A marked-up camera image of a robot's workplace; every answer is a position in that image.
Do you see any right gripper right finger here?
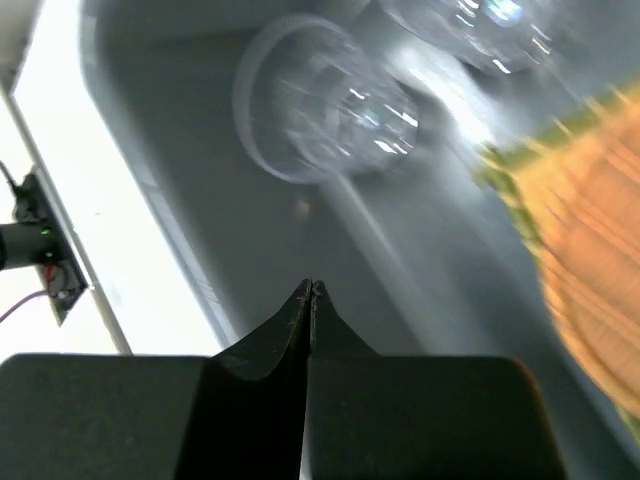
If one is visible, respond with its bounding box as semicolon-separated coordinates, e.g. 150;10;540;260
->
305;282;567;479

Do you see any orange round woven basket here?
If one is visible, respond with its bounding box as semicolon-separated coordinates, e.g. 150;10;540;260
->
504;99;640;421

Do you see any grey plastic bin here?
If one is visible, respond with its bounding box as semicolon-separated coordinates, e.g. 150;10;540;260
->
80;1;639;479

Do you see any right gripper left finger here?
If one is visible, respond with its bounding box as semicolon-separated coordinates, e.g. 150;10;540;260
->
1;281;311;479

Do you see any clear plastic cup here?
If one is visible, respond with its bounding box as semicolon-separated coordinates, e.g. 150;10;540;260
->
232;14;419;184
381;0;566;74

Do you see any square bamboo mat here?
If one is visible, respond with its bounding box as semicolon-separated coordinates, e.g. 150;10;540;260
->
469;79;640;431

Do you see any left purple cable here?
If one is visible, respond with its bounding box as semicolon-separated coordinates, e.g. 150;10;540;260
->
0;289;51;326

